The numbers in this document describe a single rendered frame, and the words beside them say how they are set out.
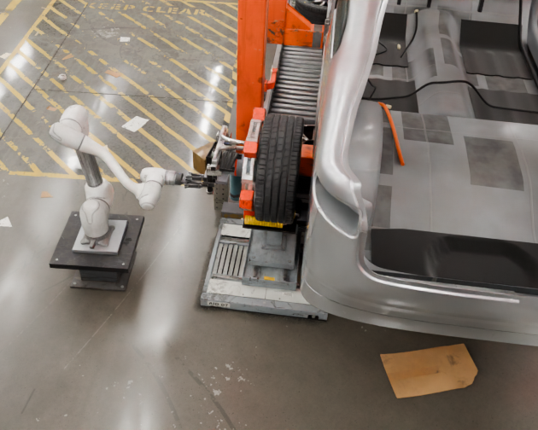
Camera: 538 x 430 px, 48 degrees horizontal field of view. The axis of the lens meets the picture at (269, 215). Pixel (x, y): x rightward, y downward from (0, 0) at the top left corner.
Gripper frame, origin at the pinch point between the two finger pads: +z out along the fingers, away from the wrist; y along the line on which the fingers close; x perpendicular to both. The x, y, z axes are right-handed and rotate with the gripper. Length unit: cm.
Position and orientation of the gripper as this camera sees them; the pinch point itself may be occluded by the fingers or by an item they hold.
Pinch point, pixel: (209, 182)
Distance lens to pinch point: 368.0
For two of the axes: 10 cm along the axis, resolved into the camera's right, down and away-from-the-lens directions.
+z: 9.9, 1.1, -0.5
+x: 0.5, -7.4, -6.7
